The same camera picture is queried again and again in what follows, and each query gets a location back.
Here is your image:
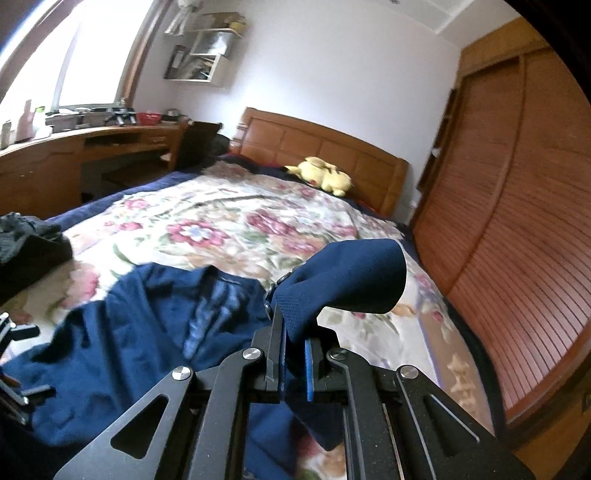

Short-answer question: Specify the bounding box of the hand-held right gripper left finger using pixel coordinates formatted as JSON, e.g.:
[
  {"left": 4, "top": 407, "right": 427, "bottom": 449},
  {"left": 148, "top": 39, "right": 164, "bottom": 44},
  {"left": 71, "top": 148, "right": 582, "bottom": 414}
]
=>
[{"left": 53, "top": 272, "right": 291, "bottom": 480}]

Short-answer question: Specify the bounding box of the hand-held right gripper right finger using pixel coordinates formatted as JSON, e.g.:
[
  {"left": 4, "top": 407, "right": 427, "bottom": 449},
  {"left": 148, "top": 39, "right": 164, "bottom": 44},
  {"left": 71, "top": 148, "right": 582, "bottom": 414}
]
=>
[{"left": 304, "top": 338, "right": 537, "bottom": 480}]

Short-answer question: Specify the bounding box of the navy blue suit jacket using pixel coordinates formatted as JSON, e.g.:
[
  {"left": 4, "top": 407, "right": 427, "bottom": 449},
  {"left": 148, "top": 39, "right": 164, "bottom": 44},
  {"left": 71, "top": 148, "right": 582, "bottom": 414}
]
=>
[{"left": 4, "top": 240, "right": 408, "bottom": 480}]

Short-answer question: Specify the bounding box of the black clothes pile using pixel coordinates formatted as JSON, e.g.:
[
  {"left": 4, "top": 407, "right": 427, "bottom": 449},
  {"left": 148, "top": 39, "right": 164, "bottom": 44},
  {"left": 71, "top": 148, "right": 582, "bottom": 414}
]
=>
[{"left": 0, "top": 212, "right": 75, "bottom": 306}]

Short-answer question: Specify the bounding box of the floral blanket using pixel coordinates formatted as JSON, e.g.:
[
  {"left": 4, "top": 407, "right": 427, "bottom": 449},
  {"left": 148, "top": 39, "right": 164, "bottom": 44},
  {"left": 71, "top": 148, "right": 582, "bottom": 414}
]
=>
[{"left": 9, "top": 164, "right": 485, "bottom": 480}]

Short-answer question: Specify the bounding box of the yellow plush toy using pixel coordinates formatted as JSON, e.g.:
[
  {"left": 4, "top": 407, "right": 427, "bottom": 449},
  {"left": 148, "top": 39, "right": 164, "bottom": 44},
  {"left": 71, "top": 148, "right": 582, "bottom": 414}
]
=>
[{"left": 284, "top": 157, "right": 354, "bottom": 197}]

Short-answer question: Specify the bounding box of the wooden bed headboard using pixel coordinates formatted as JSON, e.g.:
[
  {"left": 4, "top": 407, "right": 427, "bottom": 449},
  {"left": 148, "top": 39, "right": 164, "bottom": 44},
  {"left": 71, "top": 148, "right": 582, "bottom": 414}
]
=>
[{"left": 229, "top": 107, "right": 410, "bottom": 217}]

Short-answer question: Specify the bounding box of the navy bed sheet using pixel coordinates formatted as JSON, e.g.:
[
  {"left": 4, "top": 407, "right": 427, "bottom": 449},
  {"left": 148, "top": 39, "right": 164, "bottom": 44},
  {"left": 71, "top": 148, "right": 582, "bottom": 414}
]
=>
[{"left": 46, "top": 170, "right": 209, "bottom": 230}]

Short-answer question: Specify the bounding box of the wooden desk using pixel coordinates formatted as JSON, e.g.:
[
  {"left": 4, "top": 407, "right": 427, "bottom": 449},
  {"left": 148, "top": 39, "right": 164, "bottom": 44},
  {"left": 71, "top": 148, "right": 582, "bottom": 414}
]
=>
[{"left": 0, "top": 120, "right": 190, "bottom": 221}]

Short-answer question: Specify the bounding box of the wooden chair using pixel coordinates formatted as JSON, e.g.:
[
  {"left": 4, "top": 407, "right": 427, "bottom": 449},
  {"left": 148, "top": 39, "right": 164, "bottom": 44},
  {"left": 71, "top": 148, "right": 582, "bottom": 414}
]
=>
[{"left": 173, "top": 120, "right": 223, "bottom": 172}]

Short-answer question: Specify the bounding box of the wooden slatted wardrobe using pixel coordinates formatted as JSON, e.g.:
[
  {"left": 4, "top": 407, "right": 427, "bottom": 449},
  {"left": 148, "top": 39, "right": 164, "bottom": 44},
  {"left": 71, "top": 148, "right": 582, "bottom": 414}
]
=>
[{"left": 411, "top": 32, "right": 591, "bottom": 422}]

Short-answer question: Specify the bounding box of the pink bottle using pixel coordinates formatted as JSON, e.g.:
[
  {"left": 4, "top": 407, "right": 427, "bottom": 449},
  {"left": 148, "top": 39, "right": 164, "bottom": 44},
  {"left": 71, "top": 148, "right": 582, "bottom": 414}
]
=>
[{"left": 18, "top": 99, "right": 36, "bottom": 140}]

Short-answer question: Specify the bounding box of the black gadget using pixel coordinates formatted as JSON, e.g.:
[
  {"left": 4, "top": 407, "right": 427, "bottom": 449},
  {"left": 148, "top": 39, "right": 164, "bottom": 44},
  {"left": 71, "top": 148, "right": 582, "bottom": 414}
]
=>
[{"left": 105, "top": 106, "right": 137, "bottom": 127}]

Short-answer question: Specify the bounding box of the cardboard box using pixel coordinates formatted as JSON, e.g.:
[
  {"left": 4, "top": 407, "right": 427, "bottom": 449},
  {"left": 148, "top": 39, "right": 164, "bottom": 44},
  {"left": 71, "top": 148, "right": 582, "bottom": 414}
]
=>
[{"left": 200, "top": 11, "right": 246, "bottom": 31}]

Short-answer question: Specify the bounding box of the window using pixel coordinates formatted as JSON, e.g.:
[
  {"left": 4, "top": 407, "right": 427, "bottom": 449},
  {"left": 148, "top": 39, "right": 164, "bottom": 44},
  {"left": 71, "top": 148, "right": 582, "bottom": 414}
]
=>
[{"left": 0, "top": 0, "right": 162, "bottom": 126}]

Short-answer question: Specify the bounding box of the tied white curtain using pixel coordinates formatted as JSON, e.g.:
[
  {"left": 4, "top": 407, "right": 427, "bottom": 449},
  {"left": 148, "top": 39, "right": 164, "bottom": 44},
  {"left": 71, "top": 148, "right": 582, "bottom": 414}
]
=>
[{"left": 165, "top": 0, "right": 205, "bottom": 36}]

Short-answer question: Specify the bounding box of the white wall shelf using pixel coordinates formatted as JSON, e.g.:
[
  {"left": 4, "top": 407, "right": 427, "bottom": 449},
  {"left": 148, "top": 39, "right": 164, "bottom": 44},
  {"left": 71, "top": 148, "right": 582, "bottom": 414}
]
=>
[{"left": 163, "top": 28, "right": 243, "bottom": 88}]

